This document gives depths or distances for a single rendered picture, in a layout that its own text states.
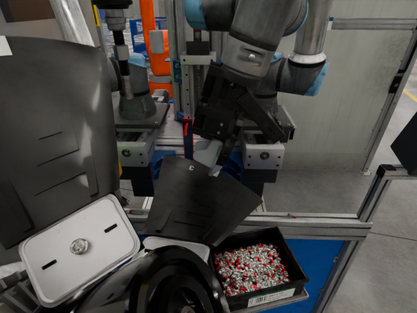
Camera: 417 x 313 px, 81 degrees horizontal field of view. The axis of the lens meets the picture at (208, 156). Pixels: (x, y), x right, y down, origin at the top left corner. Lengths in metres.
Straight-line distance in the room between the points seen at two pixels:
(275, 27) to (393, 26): 1.98
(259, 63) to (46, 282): 0.35
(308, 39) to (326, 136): 1.67
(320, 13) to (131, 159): 0.75
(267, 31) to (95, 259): 0.33
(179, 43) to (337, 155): 1.93
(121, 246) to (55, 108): 0.16
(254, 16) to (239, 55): 0.05
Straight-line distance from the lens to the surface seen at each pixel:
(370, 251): 2.08
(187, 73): 1.01
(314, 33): 0.85
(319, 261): 1.03
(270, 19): 0.37
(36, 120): 0.30
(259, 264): 0.72
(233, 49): 0.38
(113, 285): 0.22
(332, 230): 0.88
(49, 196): 0.27
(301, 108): 2.24
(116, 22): 0.19
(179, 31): 1.08
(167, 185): 0.45
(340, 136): 2.50
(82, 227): 0.26
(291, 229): 0.84
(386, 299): 1.90
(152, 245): 0.35
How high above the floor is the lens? 1.43
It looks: 33 degrees down
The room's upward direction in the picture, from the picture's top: straight up
